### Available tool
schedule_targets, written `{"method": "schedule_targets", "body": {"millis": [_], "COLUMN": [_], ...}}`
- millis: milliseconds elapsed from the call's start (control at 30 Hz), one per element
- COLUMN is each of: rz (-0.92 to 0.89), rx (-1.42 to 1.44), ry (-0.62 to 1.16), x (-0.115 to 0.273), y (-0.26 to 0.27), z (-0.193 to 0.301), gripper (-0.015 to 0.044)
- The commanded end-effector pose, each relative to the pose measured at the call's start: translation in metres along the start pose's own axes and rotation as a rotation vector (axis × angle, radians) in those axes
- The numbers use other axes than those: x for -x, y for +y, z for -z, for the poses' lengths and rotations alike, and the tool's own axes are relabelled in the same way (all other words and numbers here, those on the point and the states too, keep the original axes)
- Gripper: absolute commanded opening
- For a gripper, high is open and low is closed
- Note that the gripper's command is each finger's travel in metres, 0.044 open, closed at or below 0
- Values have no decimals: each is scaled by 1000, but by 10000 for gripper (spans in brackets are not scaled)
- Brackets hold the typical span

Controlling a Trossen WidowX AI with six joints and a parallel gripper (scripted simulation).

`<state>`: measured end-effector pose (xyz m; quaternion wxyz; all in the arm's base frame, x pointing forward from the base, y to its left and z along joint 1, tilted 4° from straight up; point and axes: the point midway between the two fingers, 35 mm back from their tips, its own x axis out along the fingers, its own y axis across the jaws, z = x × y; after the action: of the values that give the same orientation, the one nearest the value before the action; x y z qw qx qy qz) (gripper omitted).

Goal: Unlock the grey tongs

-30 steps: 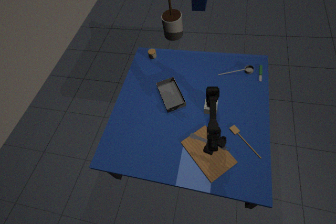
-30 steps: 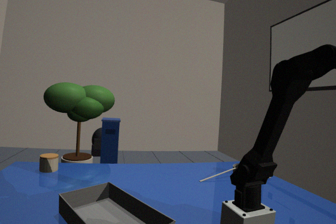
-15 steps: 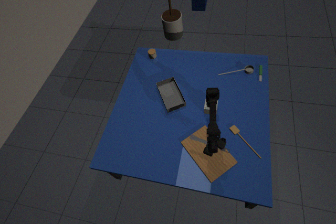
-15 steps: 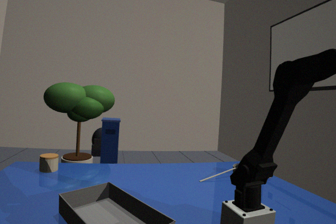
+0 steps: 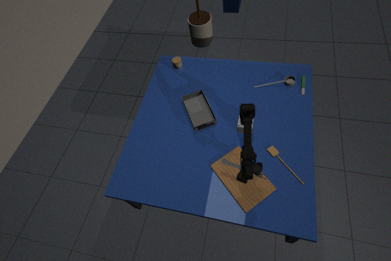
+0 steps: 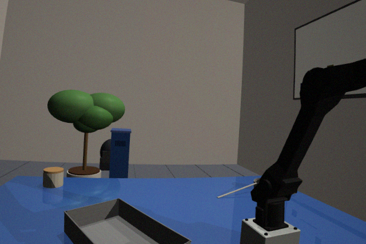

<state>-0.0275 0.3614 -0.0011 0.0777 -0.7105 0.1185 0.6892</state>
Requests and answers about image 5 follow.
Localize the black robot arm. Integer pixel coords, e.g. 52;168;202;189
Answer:
239;104;263;180

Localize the wooden board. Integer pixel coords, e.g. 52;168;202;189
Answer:
210;146;276;213

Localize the grey long-handled pan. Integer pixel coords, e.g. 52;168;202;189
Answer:
254;76;295;87

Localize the grey canister with wooden lid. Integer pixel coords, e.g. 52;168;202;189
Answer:
172;57;182;69

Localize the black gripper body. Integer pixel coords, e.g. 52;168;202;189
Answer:
236;171;247;183

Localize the tan wooden spatula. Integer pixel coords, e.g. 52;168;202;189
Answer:
266;145;304;185

